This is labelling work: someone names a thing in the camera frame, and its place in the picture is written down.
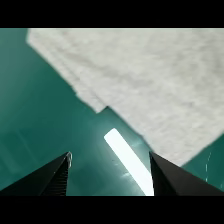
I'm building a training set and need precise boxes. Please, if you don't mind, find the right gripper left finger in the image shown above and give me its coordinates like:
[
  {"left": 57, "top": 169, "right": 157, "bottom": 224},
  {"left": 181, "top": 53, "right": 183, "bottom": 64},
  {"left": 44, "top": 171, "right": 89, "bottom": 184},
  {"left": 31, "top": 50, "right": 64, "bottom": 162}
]
[{"left": 0, "top": 151, "right": 73, "bottom": 197}]

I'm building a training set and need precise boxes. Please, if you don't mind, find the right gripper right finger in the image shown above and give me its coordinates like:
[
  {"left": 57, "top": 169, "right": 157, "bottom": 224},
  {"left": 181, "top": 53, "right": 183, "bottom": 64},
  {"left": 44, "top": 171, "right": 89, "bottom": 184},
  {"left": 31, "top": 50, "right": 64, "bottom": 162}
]
[{"left": 148, "top": 151, "right": 224, "bottom": 197}]

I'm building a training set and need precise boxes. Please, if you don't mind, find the white garment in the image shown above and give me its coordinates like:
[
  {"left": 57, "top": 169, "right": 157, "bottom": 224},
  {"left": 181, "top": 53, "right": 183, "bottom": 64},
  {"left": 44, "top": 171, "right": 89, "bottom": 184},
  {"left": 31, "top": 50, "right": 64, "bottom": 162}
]
[{"left": 25, "top": 28, "right": 224, "bottom": 168}]

